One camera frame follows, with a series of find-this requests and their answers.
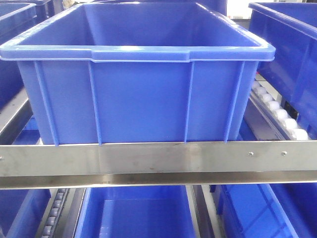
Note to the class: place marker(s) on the blue crate right with label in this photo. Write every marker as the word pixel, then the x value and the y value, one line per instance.
pixel 291 27

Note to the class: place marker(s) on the blue crate lower shelf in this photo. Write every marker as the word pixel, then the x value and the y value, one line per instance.
pixel 135 212

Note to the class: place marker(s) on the blue crate lower left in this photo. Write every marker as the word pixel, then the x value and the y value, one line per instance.
pixel 21 211

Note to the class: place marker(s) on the blue crate middle on shelf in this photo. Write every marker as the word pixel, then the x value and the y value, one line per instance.
pixel 139 72

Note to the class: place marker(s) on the blue crate lower right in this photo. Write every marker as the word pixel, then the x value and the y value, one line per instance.
pixel 267 210

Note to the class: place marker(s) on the steel rack crossbar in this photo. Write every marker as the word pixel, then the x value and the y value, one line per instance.
pixel 128 164

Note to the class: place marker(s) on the white roller track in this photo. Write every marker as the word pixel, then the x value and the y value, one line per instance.
pixel 277 118

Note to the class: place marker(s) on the blue crate far left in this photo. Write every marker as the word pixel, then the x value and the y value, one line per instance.
pixel 15 19

